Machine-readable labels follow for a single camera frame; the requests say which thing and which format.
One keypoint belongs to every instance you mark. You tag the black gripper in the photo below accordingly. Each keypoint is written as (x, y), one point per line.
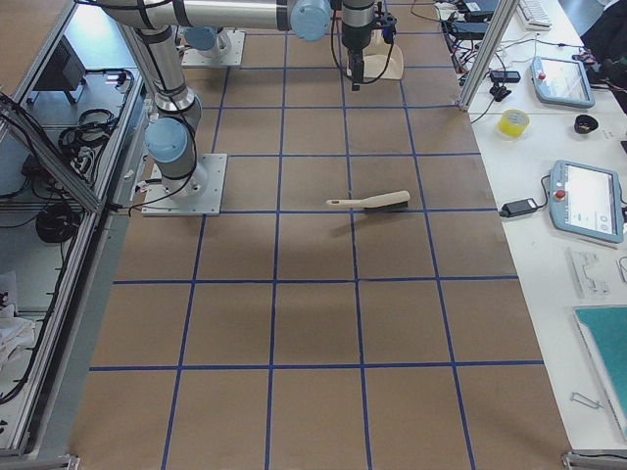
(354, 35)

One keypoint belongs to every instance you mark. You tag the beige plastic dustpan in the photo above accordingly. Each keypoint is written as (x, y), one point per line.
(382, 59)

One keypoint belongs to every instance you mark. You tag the beige hand brush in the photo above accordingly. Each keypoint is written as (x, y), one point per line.
(389, 201)

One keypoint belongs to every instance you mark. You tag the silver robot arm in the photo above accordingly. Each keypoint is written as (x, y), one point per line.
(151, 23)

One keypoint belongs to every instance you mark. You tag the yellow tape roll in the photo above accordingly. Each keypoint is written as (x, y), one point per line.
(513, 123)

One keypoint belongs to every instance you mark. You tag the upper blue teach pendant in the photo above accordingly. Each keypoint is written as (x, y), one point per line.
(561, 82)

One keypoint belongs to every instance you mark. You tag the blue teach pendant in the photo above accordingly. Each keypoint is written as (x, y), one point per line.
(561, 82)
(585, 200)

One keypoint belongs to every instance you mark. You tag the black power adapter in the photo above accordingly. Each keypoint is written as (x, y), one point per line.
(518, 208)

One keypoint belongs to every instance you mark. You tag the small black bowl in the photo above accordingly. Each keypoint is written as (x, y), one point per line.
(585, 124)

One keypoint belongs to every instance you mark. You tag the lower blue teach pendant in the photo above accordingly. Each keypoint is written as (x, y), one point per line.
(585, 200)

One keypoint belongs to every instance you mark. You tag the teal cutting mat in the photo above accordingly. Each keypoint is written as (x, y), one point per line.
(603, 330)

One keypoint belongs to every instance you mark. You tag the white crumpled cloth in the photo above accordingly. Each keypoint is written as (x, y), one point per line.
(17, 333)

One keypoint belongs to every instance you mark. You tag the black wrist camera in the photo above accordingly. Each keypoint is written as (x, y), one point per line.
(385, 27)

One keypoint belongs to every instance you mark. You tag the aluminium frame post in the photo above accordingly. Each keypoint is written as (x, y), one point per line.
(492, 38)

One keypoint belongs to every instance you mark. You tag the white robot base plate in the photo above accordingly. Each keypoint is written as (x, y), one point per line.
(202, 194)

